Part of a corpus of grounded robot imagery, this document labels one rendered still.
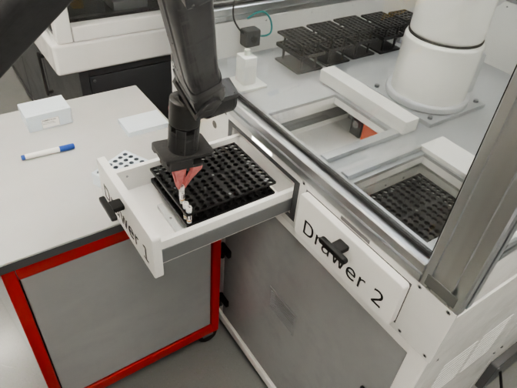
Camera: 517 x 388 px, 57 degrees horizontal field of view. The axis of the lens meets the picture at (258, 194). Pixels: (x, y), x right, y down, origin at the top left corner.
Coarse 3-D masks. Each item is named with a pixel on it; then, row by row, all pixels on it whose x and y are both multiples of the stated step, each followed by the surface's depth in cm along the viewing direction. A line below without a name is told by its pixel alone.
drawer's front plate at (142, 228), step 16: (96, 160) 103; (112, 176) 98; (112, 192) 100; (128, 192) 94; (128, 208) 92; (128, 224) 96; (144, 224) 88; (144, 240) 90; (160, 240) 86; (144, 256) 94; (160, 256) 89; (160, 272) 91
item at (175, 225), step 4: (160, 204) 104; (160, 208) 103; (164, 208) 103; (164, 212) 102; (168, 212) 102; (164, 216) 102; (168, 216) 102; (172, 216) 102; (168, 220) 101; (172, 220) 101; (172, 224) 100; (176, 224) 100; (172, 228) 100; (176, 228) 99; (180, 228) 99
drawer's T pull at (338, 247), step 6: (324, 240) 90; (336, 240) 91; (324, 246) 91; (330, 246) 89; (336, 246) 90; (342, 246) 90; (348, 246) 90; (330, 252) 90; (336, 252) 88; (342, 252) 89; (336, 258) 88; (342, 258) 87; (342, 264) 87
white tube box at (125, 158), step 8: (128, 152) 127; (112, 160) 123; (120, 160) 124; (128, 160) 124; (136, 160) 126; (144, 160) 124; (112, 168) 121; (120, 168) 121; (96, 176) 119; (96, 184) 120
